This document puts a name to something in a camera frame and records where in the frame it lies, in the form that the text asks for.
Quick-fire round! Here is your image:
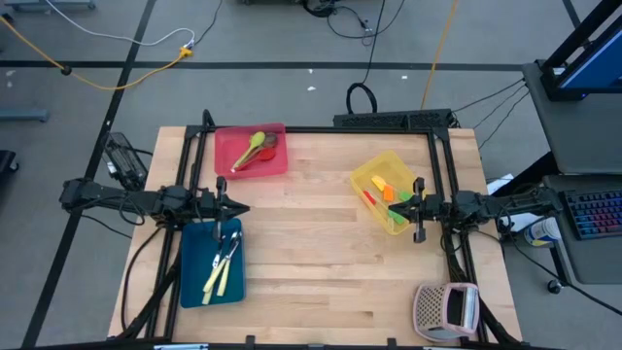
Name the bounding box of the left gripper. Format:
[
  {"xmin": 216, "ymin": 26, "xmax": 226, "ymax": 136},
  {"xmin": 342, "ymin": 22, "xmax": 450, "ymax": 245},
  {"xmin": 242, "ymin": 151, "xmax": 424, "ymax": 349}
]
[{"xmin": 198, "ymin": 175, "xmax": 252, "ymax": 242}]

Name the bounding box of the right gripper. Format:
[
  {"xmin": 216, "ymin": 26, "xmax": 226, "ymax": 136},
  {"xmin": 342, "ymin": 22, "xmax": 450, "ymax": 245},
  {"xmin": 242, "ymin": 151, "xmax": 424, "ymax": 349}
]
[{"xmin": 388, "ymin": 177, "xmax": 444, "ymax": 245}]

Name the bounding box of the yellow plastic bin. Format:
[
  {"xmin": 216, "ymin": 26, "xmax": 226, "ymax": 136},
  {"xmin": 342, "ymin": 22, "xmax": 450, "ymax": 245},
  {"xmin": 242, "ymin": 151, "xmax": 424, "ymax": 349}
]
[{"xmin": 349, "ymin": 149, "xmax": 429, "ymax": 237}]

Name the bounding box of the red plastic bin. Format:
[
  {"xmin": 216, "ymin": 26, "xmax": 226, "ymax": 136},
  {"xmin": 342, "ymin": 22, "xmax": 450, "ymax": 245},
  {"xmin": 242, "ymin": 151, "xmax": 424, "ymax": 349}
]
[{"xmin": 213, "ymin": 122, "xmax": 289, "ymax": 181}]

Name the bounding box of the red silicone spoon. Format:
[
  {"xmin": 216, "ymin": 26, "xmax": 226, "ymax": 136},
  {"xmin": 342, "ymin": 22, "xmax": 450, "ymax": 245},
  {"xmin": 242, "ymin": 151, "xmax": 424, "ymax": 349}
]
[{"xmin": 235, "ymin": 147, "xmax": 277, "ymax": 172}]

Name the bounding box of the blue plastic bin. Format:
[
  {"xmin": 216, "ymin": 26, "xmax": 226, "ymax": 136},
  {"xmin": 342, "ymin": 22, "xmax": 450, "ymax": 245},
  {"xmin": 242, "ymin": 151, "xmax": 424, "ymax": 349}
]
[{"xmin": 179, "ymin": 217, "xmax": 247, "ymax": 310}]

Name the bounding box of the green silicone spoon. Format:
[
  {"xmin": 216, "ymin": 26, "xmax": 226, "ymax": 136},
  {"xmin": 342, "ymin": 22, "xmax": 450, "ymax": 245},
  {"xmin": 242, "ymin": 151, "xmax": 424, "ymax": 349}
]
[{"xmin": 230, "ymin": 130, "xmax": 267, "ymax": 172}]

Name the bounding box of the black power strip box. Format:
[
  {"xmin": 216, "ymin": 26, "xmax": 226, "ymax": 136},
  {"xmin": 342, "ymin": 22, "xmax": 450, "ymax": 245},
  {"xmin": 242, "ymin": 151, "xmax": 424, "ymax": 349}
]
[{"xmin": 332, "ymin": 109, "xmax": 461, "ymax": 130}]

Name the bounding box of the white paper sheet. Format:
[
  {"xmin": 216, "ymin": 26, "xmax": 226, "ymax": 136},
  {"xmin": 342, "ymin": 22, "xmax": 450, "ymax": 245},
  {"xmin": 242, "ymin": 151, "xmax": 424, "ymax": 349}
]
[{"xmin": 485, "ymin": 173, "xmax": 545, "ymax": 233}]

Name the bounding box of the pink box grater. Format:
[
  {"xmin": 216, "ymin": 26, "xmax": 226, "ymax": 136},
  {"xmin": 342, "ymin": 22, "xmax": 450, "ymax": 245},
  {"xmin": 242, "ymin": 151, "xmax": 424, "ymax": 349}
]
[{"xmin": 412, "ymin": 282, "xmax": 481, "ymax": 344}]

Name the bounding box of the black mesh power supply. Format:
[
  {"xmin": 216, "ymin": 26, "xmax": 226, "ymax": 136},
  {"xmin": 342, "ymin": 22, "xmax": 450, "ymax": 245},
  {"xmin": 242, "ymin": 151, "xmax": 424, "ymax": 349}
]
[{"xmin": 101, "ymin": 131, "xmax": 150, "ymax": 191}]

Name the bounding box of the white can blue label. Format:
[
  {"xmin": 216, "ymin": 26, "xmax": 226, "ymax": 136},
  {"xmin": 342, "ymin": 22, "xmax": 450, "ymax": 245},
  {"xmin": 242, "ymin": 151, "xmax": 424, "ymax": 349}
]
[{"xmin": 523, "ymin": 217, "xmax": 563, "ymax": 248}]

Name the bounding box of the grey desk top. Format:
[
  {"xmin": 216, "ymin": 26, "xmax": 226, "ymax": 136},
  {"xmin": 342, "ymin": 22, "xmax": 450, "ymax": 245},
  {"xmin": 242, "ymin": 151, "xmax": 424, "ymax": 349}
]
[{"xmin": 522, "ymin": 60, "xmax": 622, "ymax": 176}]

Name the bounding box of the backlit black keyboard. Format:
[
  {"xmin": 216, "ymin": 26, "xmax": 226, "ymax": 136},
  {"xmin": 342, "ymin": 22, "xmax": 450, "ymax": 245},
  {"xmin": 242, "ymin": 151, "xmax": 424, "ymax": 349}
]
[{"xmin": 563, "ymin": 189, "xmax": 622, "ymax": 242}]

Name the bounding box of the grey keyboard tray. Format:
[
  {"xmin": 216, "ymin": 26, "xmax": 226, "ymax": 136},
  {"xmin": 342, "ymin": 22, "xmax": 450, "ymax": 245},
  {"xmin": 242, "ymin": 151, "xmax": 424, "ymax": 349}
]
[{"xmin": 541, "ymin": 173, "xmax": 622, "ymax": 286}]

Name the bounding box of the grey metal floor bar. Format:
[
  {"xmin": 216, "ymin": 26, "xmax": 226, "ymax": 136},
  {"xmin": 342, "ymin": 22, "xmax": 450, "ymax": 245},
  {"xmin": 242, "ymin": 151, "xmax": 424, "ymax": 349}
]
[
  {"xmin": 0, "ymin": 109, "xmax": 51, "ymax": 123},
  {"xmin": 4, "ymin": 0, "xmax": 97, "ymax": 12}
]

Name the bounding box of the black monitor blue screen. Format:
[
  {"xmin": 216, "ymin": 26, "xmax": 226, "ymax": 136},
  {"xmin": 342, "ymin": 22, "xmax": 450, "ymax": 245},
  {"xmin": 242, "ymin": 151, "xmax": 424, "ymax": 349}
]
[{"xmin": 538, "ymin": 0, "xmax": 622, "ymax": 103}]

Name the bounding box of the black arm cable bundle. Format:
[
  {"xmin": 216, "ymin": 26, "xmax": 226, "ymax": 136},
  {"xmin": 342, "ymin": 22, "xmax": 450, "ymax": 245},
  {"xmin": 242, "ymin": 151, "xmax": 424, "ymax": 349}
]
[
  {"xmin": 119, "ymin": 226, "xmax": 179, "ymax": 340},
  {"xmin": 444, "ymin": 232, "xmax": 519, "ymax": 347}
]

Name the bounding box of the black metal table frame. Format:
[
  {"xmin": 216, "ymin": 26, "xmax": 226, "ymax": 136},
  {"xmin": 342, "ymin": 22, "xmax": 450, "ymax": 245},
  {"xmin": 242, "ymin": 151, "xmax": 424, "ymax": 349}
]
[{"xmin": 109, "ymin": 109, "xmax": 524, "ymax": 350}]

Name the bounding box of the black looped cable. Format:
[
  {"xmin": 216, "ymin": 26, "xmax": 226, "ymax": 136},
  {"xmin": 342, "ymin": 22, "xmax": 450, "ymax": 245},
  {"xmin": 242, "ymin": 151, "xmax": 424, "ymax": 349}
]
[{"xmin": 344, "ymin": 0, "xmax": 388, "ymax": 117}]

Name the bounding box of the thin black cable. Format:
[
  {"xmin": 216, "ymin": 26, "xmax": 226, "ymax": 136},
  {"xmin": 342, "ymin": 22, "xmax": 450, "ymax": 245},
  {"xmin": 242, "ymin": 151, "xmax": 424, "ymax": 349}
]
[
  {"xmin": 478, "ymin": 90, "xmax": 532, "ymax": 150},
  {"xmin": 451, "ymin": 77, "xmax": 527, "ymax": 114},
  {"xmin": 473, "ymin": 85, "xmax": 530, "ymax": 129}
]

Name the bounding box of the yellow hanging cable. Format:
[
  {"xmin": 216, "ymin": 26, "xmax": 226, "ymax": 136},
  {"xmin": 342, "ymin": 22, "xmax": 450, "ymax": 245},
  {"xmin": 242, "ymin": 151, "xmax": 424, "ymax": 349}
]
[{"xmin": 420, "ymin": 0, "xmax": 461, "ymax": 111}]

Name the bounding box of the yellow floor extension cable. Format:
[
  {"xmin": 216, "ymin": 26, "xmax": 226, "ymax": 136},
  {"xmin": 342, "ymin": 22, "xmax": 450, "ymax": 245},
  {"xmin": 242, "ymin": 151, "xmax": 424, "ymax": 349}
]
[{"xmin": 0, "ymin": 14, "xmax": 194, "ymax": 92}]

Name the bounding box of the white floor cable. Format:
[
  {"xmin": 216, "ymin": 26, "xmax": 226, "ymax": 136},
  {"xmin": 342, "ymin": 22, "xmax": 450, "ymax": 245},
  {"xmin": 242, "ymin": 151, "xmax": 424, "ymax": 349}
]
[{"xmin": 45, "ymin": 0, "xmax": 196, "ymax": 49}]

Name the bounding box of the black floor cable tangle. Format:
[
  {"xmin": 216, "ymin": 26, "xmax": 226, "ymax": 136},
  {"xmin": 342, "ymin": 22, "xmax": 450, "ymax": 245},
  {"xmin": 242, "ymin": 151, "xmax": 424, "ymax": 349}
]
[{"xmin": 300, "ymin": 0, "xmax": 407, "ymax": 49}]

